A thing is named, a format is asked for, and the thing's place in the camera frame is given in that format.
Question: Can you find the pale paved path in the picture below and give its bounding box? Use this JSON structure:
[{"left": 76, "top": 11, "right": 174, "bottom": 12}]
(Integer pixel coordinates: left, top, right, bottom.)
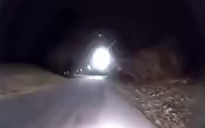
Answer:
[{"left": 0, "top": 74, "right": 148, "bottom": 128}]

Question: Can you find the brown bush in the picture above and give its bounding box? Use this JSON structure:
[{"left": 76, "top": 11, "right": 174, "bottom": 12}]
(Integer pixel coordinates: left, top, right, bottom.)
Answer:
[{"left": 132, "top": 47, "right": 182, "bottom": 82}]

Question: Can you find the rough grass verge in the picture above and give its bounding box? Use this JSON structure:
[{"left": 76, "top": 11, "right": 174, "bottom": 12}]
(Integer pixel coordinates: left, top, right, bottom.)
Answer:
[{"left": 113, "top": 77, "right": 205, "bottom": 128}]

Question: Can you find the pale grass bank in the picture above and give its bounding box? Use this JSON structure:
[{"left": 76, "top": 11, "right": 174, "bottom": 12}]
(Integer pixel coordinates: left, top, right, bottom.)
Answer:
[{"left": 0, "top": 62, "right": 67, "bottom": 102}]

